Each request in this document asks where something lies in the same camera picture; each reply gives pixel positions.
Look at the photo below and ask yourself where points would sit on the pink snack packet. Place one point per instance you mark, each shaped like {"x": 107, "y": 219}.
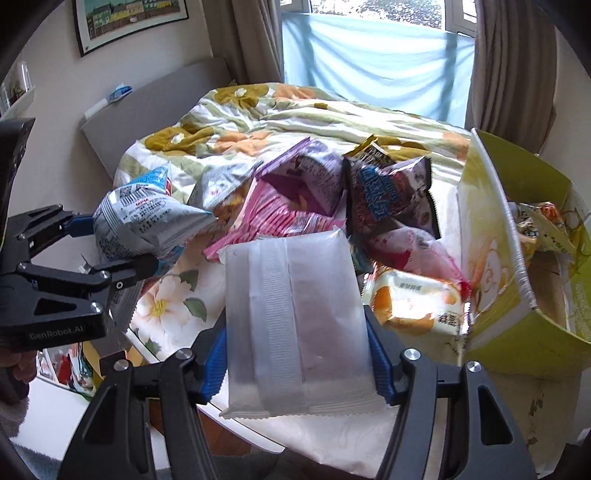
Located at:
{"x": 272, "y": 217}

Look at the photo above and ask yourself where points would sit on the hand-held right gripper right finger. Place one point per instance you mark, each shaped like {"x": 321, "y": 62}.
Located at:
{"x": 381, "y": 369}

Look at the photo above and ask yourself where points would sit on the grey headboard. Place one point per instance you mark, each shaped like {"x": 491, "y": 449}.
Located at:
{"x": 138, "y": 115}

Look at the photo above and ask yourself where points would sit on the blue white tissue pack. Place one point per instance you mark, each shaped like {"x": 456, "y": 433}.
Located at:
{"x": 120, "y": 93}

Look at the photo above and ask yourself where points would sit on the silver blue snack packet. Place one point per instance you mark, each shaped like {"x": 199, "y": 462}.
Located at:
{"x": 138, "y": 221}

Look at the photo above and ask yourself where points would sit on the floral striped blanket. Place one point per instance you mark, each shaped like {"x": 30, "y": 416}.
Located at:
{"x": 300, "y": 120}

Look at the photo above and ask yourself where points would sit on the dark cartoon snack packet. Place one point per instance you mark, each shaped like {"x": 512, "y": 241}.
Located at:
{"x": 383, "y": 194}

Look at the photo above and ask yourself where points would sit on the small white box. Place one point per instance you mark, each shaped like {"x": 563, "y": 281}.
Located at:
{"x": 96, "y": 108}

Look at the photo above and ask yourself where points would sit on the blue window cloth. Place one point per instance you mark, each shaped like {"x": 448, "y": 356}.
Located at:
{"x": 369, "y": 60}

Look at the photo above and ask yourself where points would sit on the orange white snack packet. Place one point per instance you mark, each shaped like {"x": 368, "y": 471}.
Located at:
{"x": 406, "y": 300}

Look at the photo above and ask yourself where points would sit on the yellow snack packet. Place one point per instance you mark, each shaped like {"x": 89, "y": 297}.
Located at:
{"x": 364, "y": 147}

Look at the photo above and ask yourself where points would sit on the framed wall poster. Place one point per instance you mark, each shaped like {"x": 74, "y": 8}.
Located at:
{"x": 129, "y": 18}

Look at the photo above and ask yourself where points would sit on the colourful printed bag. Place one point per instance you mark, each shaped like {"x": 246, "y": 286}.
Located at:
{"x": 69, "y": 369}

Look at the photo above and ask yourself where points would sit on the window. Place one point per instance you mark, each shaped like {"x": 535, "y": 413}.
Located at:
{"x": 369, "y": 9}

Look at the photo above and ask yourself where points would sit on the yellow-green cardboard box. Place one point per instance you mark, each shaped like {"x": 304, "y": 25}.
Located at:
{"x": 489, "y": 258}

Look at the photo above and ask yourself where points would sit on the floral tablecloth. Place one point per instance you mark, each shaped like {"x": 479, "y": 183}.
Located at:
{"x": 161, "y": 304}

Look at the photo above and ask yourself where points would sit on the silver orange snack packet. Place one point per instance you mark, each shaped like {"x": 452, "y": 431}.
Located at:
{"x": 217, "y": 189}

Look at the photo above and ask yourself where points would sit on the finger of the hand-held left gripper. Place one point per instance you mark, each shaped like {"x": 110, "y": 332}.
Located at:
{"x": 124, "y": 274}
{"x": 81, "y": 226}

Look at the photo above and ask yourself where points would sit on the orange printed snack packet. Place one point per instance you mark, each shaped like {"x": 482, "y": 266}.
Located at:
{"x": 538, "y": 221}

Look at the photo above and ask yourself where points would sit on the beige curtain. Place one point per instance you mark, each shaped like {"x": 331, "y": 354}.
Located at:
{"x": 244, "y": 41}
{"x": 512, "y": 69}

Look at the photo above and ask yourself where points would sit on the purple snack packet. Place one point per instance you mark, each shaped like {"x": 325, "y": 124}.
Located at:
{"x": 318, "y": 180}

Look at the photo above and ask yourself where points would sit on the red white snack packet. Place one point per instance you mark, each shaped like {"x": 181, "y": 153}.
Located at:
{"x": 415, "y": 249}

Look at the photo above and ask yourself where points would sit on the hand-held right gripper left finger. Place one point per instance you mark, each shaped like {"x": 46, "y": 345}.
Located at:
{"x": 214, "y": 369}

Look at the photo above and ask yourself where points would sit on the white translucent snack packet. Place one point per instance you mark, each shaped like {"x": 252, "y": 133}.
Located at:
{"x": 300, "y": 323}

